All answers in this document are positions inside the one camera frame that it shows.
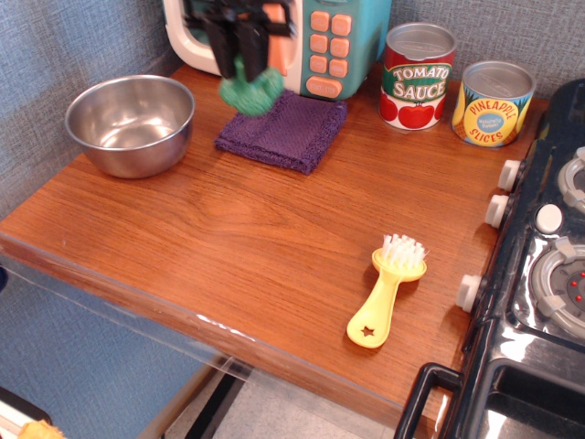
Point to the grey stove knob lower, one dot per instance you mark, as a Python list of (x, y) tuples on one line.
[(467, 292)]

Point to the green toy broccoli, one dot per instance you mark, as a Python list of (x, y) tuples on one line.
[(251, 98)]

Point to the stainless steel bowl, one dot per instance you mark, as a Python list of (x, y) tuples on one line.
[(133, 127)]

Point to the grey stove knob upper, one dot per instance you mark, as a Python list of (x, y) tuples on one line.
[(508, 175)]

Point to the tomato sauce can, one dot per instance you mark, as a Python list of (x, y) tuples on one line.
[(417, 68)]

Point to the grey stove knob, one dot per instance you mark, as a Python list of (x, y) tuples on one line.
[(496, 210), (467, 292), (508, 175)]

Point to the grey stove knob middle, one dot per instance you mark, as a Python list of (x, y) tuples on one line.
[(496, 210)]

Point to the toy microwave teal and white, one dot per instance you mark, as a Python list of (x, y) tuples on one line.
[(335, 46)]

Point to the pineapple slices can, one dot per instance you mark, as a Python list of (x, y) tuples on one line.
[(492, 103)]

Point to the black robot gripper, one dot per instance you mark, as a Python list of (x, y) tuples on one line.
[(253, 29)]

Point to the purple folded towel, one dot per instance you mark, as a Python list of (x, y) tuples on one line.
[(295, 134)]

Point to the yellow toy brush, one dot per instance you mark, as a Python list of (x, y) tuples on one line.
[(401, 259)]

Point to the black toy stove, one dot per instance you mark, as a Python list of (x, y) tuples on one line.
[(523, 353)]

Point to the orange plush object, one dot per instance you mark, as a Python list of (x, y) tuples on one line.
[(40, 430)]

